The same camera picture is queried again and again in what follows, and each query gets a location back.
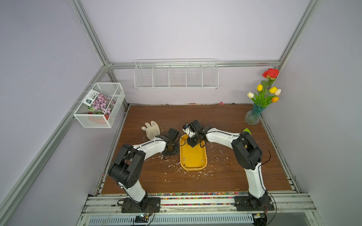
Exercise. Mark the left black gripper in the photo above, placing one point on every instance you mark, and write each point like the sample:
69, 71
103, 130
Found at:
176, 151

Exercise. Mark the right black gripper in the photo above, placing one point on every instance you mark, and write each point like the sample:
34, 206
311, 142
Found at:
190, 141

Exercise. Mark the yellow plastic storage box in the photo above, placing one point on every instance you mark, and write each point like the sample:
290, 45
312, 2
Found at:
192, 158

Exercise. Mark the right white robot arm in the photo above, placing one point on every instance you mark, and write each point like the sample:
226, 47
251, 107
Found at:
246, 150

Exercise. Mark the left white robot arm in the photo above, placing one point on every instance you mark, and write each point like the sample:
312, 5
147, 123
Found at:
127, 166

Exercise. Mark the white rubber glove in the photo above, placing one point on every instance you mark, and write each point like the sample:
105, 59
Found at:
152, 130

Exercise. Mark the green leaf spatula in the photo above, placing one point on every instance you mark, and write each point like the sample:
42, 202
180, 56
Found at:
247, 131

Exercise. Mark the blue glass vase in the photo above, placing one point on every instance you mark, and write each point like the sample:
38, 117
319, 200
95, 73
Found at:
253, 117

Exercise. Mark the artificial flower bouquet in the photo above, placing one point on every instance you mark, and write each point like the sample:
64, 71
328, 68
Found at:
266, 92

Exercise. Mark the pink flower packet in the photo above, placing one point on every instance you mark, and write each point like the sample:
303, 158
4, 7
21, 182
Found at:
98, 103

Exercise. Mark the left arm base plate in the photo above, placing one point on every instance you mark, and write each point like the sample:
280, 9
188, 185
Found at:
148, 204

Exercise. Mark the white wire wall shelf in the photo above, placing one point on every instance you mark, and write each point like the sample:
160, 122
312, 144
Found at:
176, 74

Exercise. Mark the white wire basket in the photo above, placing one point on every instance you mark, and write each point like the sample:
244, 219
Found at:
91, 120

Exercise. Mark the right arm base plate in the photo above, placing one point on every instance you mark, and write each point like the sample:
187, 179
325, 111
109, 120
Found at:
250, 203

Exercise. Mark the aluminium front rail frame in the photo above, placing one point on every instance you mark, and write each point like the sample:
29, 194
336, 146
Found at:
204, 209

